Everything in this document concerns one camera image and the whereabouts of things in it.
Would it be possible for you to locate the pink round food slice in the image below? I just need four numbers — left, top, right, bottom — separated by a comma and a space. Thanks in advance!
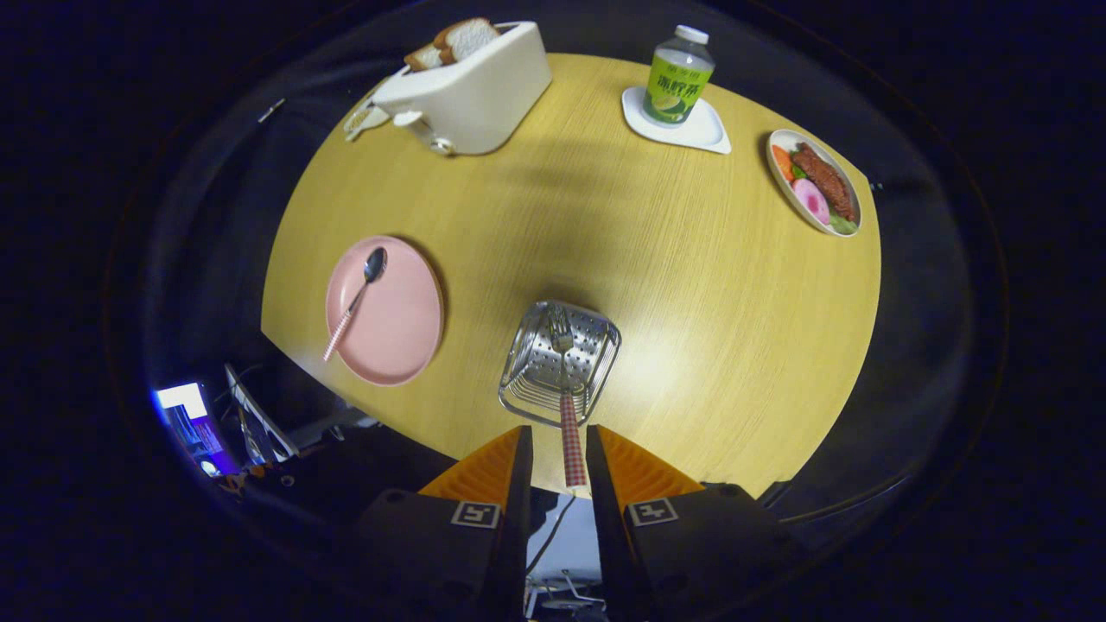
792, 177, 831, 225

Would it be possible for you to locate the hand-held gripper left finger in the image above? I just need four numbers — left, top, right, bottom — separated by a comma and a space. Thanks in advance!
341, 423, 535, 622

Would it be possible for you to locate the red checkered handle fork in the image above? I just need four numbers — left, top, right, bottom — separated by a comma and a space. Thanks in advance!
548, 305, 589, 490

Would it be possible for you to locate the perforated metal basket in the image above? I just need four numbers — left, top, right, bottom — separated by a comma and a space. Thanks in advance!
498, 300, 623, 429

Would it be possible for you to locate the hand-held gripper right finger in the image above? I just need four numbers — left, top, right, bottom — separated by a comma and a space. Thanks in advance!
585, 423, 810, 622

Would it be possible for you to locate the green label drink bottle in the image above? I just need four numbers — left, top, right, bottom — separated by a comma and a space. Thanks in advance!
642, 24, 716, 129

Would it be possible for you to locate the pink round plate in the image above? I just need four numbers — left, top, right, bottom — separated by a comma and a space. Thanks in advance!
325, 235, 446, 387

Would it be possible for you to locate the brown meat piece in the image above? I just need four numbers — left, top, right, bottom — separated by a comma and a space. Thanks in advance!
792, 143, 856, 223

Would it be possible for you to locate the white coaster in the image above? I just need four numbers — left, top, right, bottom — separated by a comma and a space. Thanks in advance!
621, 85, 733, 156

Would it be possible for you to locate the large bread slice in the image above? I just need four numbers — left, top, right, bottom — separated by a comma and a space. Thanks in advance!
432, 17, 502, 61

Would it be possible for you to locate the white plate of food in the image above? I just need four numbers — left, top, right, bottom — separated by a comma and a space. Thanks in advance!
766, 129, 863, 238

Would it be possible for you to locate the white divided spice dish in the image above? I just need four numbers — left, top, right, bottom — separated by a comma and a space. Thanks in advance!
343, 82, 394, 143

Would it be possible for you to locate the lit monitor screen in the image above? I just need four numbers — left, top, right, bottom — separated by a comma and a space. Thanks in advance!
154, 383, 238, 478

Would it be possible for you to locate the black cable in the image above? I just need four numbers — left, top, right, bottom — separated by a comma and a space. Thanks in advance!
524, 494, 578, 575

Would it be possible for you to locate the white metal stand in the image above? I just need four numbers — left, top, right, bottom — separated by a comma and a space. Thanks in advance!
225, 363, 381, 463

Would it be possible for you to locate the white toaster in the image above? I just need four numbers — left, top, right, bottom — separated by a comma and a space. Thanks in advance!
372, 21, 554, 157

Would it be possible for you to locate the pink checkered handle spoon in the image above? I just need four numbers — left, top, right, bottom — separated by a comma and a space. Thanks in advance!
322, 246, 389, 363

